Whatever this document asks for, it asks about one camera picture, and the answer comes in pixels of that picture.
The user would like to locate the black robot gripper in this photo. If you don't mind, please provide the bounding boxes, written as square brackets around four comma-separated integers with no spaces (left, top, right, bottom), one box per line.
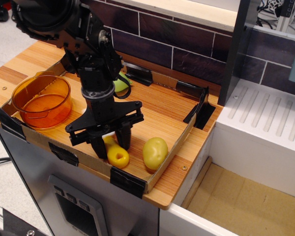
[65,85,144,159]

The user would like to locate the yellow handled white toy knife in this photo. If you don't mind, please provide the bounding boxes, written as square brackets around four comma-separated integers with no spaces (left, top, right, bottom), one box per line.
[103,136,130,169]

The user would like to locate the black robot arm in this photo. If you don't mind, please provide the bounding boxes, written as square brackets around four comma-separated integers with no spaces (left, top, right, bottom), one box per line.
[11,0,144,159]

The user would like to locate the orange transparent plastic pot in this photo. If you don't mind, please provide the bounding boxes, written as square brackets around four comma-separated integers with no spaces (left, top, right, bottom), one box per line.
[11,71,72,129]

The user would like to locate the cardboard fence with black tape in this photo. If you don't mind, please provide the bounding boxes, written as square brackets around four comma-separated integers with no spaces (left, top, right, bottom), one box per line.
[0,43,216,199]

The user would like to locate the yellow toy potato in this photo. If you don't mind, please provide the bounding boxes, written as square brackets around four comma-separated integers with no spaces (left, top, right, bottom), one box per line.
[143,137,168,170]

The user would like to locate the green toy pear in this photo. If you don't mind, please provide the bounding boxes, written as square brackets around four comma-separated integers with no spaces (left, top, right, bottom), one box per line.
[114,72,132,92]

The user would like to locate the toy oven front panel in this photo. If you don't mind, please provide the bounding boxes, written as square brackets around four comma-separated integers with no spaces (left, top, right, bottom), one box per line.
[48,175,109,236]

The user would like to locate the white toy sink drainboard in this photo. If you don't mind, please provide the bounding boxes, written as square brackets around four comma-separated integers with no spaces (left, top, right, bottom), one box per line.
[210,80,295,196]

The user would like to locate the dark grey vertical post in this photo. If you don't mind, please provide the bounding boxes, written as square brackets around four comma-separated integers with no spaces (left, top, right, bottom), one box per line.
[218,0,260,106]

